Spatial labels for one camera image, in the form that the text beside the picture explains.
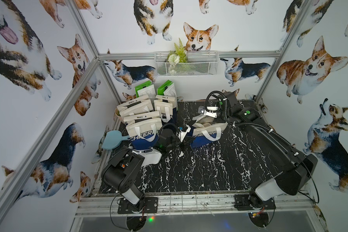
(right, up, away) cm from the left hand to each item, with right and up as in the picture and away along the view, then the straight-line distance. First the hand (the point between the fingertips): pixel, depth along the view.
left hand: (196, 136), depth 84 cm
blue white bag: (-36, +18, 0) cm, 40 cm away
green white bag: (-18, +30, +9) cm, 36 cm away
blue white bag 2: (-29, +5, -5) cm, 30 cm away
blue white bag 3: (+5, +5, -7) cm, 10 cm away
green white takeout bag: (-32, +29, +10) cm, 44 cm away
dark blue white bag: (-17, +13, +3) cm, 22 cm away
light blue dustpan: (-55, -4, +14) cm, 57 cm away
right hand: (+9, +18, -8) cm, 22 cm away
